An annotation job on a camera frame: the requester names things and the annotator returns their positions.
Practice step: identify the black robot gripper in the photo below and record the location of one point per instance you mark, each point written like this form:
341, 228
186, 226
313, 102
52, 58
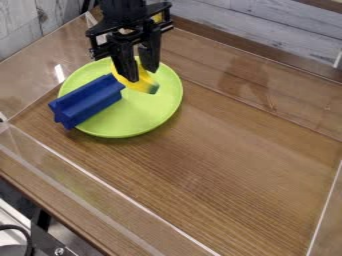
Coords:
133, 24

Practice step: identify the yellow toy banana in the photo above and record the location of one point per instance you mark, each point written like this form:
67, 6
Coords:
143, 84

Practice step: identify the green plastic plate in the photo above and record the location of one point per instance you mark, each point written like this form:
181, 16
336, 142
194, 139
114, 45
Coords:
139, 112

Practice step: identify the blue plastic block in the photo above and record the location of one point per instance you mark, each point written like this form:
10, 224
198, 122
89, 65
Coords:
82, 103

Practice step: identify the clear acrylic front wall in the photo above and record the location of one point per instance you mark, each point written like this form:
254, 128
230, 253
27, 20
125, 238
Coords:
117, 224

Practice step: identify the black metal mount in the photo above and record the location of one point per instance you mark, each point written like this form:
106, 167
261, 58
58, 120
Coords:
46, 245

